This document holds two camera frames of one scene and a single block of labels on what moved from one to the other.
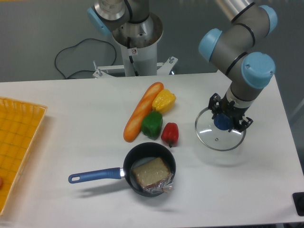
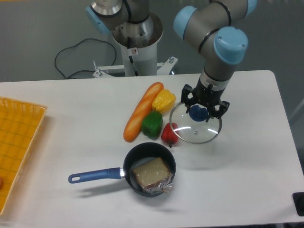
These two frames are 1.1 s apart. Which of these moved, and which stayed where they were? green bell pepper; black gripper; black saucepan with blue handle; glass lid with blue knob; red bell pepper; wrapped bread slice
Moved: glass lid with blue knob; black gripper
Stayed: black saucepan with blue handle; green bell pepper; wrapped bread slice; red bell pepper
